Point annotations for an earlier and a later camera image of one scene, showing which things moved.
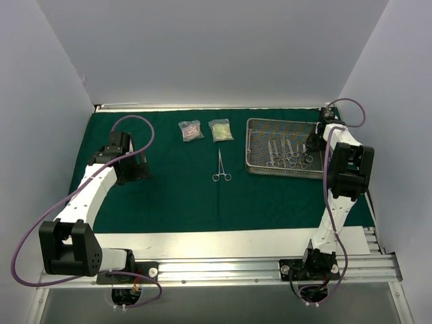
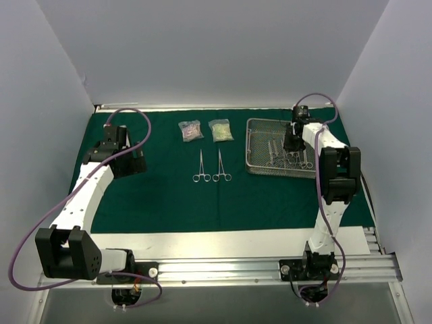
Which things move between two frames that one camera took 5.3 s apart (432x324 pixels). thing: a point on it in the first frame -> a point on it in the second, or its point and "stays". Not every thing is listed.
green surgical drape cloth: [198, 181] stays
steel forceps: [308, 158] -> [293, 154]
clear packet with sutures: [191, 130] stays
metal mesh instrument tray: [277, 148] stays
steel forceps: [271, 163] -> [197, 177]
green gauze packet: [221, 129] stays
